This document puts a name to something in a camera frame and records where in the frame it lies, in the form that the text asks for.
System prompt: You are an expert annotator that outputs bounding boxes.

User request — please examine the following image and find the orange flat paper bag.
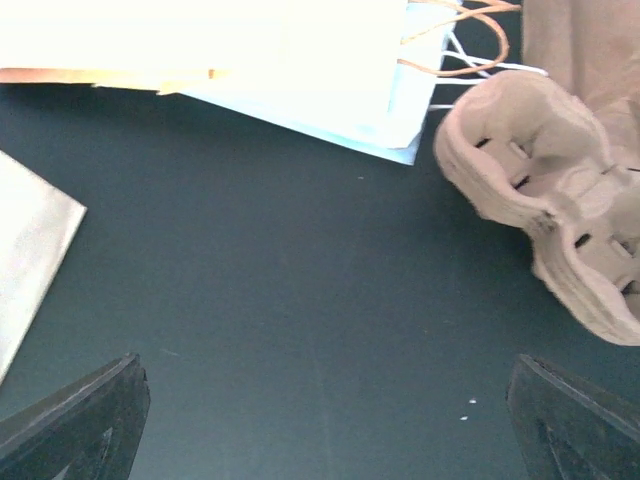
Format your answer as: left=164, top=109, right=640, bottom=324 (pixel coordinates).
left=1, top=68, right=231, bottom=95

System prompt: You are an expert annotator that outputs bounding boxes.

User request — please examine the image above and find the grey pulp cup carrier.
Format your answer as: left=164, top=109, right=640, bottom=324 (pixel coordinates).
left=434, top=71, right=639, bottom=346

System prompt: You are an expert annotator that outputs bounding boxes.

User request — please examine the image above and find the blue checkered paper bag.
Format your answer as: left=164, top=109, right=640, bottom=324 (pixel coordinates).
left=1, top=153, right=87, bottom=377

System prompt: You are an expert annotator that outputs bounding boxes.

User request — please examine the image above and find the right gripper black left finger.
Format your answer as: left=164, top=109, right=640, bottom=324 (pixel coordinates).
left=1, top=354, right=150, bottom=479

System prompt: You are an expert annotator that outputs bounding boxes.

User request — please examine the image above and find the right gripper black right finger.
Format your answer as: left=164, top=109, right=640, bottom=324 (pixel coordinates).
left=506, top=355, right=639, bottom=480

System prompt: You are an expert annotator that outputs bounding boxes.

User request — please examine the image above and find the light blue flat paper bag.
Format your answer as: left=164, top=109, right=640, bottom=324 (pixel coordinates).
left=184, top=1, right=529, bottom=165

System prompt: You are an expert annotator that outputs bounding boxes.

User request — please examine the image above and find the tan flat paper bag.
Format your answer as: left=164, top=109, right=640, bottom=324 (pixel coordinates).
left=0, top=0, right=524, bottom=96

